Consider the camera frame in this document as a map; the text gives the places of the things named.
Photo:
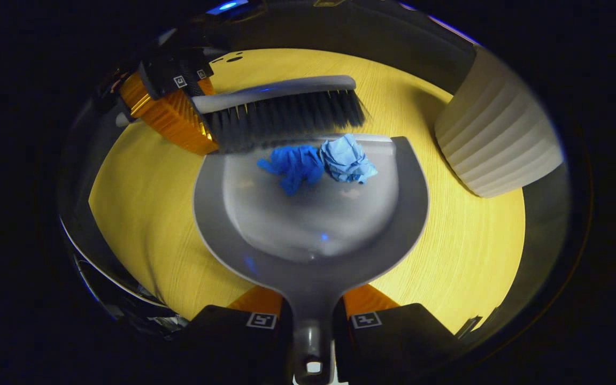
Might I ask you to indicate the dark blue paper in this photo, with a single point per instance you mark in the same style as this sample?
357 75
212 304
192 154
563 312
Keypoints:
294 166

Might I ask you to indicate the white ribbed garbage bin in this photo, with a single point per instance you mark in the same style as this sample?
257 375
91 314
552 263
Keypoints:
500 133

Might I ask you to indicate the small grey broom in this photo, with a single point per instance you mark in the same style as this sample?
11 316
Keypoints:
286 115

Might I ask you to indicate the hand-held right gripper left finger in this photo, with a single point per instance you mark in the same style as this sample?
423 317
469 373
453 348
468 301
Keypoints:
222 342

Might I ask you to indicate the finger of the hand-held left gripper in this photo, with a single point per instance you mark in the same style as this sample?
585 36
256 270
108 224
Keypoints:
171 117
200 67

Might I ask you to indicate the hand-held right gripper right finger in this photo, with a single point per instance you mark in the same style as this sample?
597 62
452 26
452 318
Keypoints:
393 342

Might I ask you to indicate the light blue paper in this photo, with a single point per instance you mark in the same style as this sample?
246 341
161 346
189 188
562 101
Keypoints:
346 159

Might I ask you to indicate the grey dustpan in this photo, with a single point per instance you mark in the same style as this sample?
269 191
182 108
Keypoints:
313 224

